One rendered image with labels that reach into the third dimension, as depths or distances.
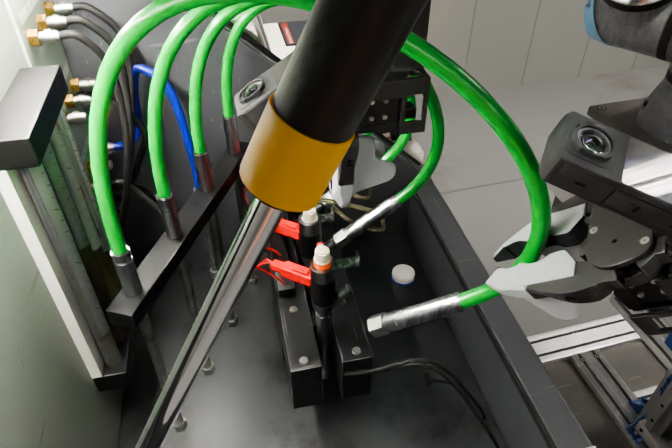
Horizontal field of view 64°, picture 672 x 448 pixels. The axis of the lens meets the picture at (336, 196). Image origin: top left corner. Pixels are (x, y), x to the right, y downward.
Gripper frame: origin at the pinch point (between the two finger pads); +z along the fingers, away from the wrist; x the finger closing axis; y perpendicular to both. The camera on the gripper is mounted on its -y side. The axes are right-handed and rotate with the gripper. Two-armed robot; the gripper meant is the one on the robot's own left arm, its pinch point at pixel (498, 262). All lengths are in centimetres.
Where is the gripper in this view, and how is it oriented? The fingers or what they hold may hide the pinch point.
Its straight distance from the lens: 47.6
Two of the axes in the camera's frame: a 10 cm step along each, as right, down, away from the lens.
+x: 3.9, -7.3, 5.6
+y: 7.2, 6.2, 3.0
